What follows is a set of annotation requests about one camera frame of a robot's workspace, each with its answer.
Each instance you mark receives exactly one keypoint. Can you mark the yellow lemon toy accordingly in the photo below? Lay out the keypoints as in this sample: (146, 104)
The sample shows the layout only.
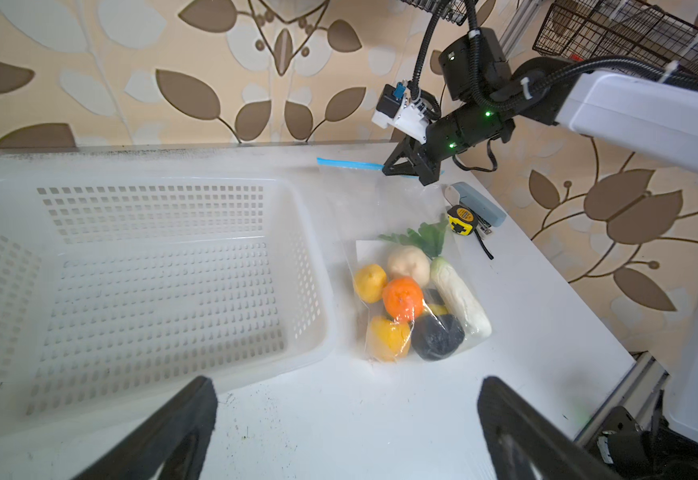
(369, 283)

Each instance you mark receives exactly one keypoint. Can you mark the orange toy fruit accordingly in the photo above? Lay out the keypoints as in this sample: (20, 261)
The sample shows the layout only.
(403, 299)

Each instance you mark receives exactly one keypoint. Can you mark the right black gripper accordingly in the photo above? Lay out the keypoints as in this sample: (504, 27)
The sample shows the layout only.
(449, 137)

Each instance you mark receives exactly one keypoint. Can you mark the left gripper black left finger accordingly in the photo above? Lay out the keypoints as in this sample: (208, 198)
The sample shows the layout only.
(171, 444)

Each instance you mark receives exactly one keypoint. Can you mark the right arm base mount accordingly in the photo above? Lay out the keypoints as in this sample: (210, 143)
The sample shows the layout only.
(654, 452)

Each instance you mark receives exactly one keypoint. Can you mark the yellow black tape measure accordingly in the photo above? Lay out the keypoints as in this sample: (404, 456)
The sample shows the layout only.
(465, 222)

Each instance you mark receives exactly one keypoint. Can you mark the red yellow peach toy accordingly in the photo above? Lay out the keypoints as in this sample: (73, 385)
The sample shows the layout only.
(386, 340)

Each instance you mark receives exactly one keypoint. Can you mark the black wire basket right wall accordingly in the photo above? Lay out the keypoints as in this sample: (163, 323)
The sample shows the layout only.
(580, 30)

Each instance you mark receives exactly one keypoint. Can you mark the clear zip top bag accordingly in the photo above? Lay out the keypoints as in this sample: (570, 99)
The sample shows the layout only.
(366, 204)

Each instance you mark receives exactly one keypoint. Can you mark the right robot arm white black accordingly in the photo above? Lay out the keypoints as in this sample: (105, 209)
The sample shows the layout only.
(462, 93)

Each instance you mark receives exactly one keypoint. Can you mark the grey blue box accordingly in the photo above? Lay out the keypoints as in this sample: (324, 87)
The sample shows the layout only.
(475, 203)

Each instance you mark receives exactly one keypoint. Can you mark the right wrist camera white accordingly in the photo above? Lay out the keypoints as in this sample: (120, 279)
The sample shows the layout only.
(410, 116)

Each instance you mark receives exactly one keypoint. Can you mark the white plastic basket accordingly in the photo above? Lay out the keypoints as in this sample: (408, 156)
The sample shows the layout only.
(124, 276)

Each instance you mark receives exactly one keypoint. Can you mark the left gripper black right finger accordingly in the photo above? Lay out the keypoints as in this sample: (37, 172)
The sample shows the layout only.
(525, 445)

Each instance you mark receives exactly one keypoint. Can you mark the yellow corn toy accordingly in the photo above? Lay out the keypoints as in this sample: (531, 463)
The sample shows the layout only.
(435, 308)

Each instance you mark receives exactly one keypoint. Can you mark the white radish toy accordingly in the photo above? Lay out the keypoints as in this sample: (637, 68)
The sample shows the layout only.
(459, 298)

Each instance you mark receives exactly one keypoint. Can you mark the white garlic toy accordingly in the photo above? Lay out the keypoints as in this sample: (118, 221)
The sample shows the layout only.
(409, 261)

